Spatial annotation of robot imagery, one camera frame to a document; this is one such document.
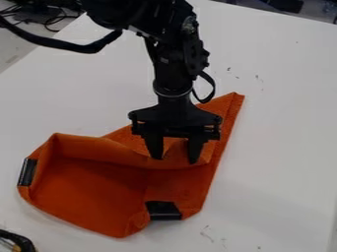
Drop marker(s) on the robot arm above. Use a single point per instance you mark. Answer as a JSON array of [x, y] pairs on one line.
[[171, 39]]

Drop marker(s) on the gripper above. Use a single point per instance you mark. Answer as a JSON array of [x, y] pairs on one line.
[[174, 116]]

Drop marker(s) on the orange cloth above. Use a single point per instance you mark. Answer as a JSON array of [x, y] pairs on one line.
[[101, 183]]

